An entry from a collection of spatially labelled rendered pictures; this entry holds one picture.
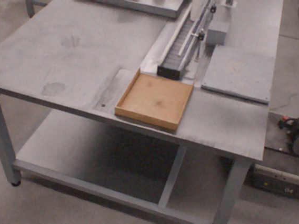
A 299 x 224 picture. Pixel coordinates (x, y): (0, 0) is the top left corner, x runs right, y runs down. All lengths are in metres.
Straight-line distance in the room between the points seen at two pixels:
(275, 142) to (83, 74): 1.24
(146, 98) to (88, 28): 0.64
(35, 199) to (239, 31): 1.51
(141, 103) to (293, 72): 2.15
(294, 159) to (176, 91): 0.98
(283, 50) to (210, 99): 2.20
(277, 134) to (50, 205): 1.43
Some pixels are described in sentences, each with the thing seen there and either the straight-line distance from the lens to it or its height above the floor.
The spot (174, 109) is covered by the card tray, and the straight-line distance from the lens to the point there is 1.50.
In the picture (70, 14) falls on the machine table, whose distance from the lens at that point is 2.16.
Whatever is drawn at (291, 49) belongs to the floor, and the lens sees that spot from 3.78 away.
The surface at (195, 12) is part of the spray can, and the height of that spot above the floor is 0.93.
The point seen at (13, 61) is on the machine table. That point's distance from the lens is 1.81.
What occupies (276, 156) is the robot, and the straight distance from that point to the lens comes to 2.27.
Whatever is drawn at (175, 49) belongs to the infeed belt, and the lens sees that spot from 1.78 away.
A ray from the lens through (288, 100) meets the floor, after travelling 3.11.
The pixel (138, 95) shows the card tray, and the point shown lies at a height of 0.83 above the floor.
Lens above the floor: 1.84
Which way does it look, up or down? 43 degrees down
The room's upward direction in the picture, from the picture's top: 4 degrees clockwise
